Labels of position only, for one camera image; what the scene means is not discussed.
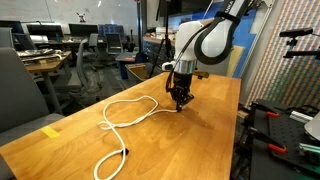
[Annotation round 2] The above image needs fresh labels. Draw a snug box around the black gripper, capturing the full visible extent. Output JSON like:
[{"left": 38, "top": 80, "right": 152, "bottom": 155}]
[{"left": 171, "top": 72, "right": 194, "bottom": 112}]

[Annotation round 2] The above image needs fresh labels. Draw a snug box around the wrist camera yellow green mount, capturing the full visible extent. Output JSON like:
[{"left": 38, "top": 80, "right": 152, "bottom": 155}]
[{"left": 193, "top": 70, "right": 209, "bottom": 80}]

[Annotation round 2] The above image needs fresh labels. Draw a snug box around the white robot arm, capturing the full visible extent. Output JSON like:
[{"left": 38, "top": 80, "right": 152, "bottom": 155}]
[{"left": 162, "top": 0, "right": 254, "bottom": 112}]

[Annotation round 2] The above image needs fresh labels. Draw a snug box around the black camera tripod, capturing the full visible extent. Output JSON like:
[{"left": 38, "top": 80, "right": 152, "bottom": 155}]
[{"left": 148, "top": 0, "right": 178, "bottom": 79}]

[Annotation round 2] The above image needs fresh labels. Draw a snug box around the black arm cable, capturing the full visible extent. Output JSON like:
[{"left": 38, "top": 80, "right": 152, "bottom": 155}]
[{"left": 165, "top": 23, "right": 218, "bottom": 94}]

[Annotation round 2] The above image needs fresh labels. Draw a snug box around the white rope with black tip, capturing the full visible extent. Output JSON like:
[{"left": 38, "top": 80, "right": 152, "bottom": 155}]
[{"left": 93, "top": 95, "right": 183, "bottom": 180}]

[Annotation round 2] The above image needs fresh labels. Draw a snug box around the dark mesh office chair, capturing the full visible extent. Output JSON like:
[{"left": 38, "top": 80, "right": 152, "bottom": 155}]
[{"left": 106, "top": 33, "right": 123, "bottom": 55}]

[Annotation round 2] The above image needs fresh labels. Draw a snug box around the black computer monitor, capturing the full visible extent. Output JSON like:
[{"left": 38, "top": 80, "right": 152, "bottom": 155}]
[{"left": 69, "top": 24, "right": 98, "bottom": 36}]

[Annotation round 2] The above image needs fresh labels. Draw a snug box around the yellow tape strip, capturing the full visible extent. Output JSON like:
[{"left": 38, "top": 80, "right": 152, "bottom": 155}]
[{"left": 41, "top": 126, "right": 60, "bottom": 138}]

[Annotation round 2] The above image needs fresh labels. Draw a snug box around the grey office chair foreground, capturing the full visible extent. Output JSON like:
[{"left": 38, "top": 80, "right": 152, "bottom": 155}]
[{"left": 0, "top": 46, "right": 65, "bottom": 148}]

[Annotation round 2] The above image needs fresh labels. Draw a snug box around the black perforated breadboard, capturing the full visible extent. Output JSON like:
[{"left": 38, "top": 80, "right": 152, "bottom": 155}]
[{"left": 250, "top": 99, "right": 320, "bottom": 180}]

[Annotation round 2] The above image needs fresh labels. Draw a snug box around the orange handled clamp upper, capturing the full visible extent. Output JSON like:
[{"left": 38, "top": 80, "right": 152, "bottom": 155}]
[{"left": 257, "top": 105, "right": 279, "bottom": 118}]

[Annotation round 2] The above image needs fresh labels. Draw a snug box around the wooden desk with clutter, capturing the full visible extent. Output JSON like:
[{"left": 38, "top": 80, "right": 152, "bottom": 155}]
[{"left": 17, "top": 50, "right": 71, "bottom": 114}]

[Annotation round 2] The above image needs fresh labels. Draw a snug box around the grey office chair centre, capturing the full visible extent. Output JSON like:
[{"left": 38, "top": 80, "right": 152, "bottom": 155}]
[{"left": 53, "top": 39, "right": 102, "bottom": 106}]

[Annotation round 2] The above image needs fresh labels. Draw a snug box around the cardboard box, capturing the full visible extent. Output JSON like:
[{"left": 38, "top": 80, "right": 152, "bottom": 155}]
[{"left": 125, "top": 63, "right": 148, "bottom": 82}]

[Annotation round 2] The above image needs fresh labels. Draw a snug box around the black camera on stand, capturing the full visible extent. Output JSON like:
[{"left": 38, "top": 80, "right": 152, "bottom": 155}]
[{"left": 279, "top": 27, "right": 320, "bottom": 60}]

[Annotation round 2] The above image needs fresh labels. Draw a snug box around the orange handled clamp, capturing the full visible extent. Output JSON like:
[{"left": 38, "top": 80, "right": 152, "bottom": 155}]
[
  {"left": 257, "top": 105, "right": 279, "bottom": 118},
  {"left": 248, "top": 127, "right": 287, "bottom": 153}
]

